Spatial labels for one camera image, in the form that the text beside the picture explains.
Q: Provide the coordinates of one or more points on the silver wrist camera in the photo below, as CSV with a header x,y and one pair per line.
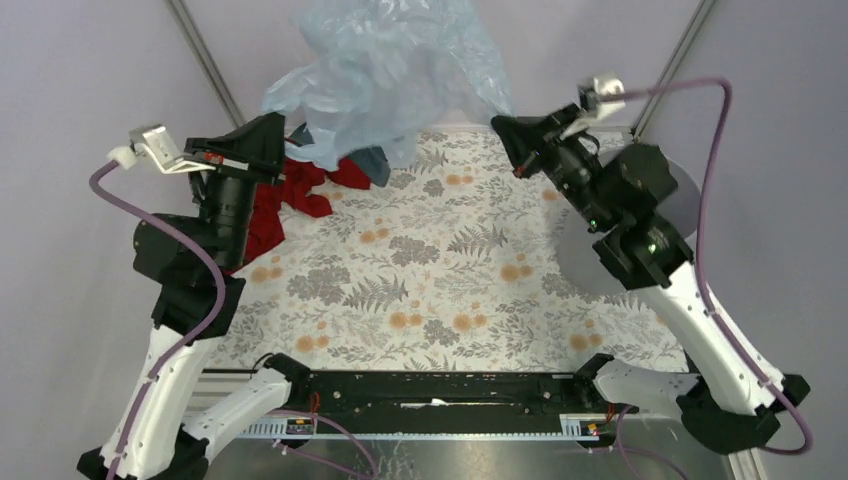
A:
x,y
157,139
593,91

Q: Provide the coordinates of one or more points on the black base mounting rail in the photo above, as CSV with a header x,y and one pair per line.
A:
x,y
439,402

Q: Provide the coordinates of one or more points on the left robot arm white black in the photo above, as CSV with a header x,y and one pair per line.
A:
x,y
194,260

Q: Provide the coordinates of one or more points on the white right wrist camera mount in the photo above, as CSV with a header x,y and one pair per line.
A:
x,y
599,108

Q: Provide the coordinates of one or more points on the grey-blue cloth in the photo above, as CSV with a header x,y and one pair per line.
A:
x,y
371,161

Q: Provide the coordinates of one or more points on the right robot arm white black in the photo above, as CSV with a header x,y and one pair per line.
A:
x,y
730,399

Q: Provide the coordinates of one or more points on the floral patterned table mat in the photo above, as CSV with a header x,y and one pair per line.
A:
x,y
450,266

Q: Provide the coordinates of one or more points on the right aluminium corner frame post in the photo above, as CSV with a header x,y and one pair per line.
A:
x,y
688,38

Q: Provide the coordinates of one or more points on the left aluminium corner frame post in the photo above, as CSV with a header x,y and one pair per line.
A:
x,y
195,41

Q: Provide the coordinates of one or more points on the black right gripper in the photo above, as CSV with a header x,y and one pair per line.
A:
x,y
521,139

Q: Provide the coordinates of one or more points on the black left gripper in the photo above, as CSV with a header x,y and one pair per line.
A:
x,y
262,146

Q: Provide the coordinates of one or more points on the aluminium corner frame post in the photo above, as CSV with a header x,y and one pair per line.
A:
x,y
688,38
195,41

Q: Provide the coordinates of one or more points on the light blue plastic trash bag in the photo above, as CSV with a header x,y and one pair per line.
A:
x,y
386,70

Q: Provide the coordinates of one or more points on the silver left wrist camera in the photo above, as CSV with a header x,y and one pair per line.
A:
x,y
157,139

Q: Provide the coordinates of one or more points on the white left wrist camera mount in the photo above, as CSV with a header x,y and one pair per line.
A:
x,y
128,156

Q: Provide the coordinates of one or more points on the grey trash bin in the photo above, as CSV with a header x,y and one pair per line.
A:
x,y
629,226

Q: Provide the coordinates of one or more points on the red cloth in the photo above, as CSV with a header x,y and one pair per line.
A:
x,y
265,231

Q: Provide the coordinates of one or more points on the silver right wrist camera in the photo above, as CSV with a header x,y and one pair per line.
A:
x,y
593,91

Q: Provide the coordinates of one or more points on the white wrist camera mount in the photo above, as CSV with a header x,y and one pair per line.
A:
x,y
128,156
599,108

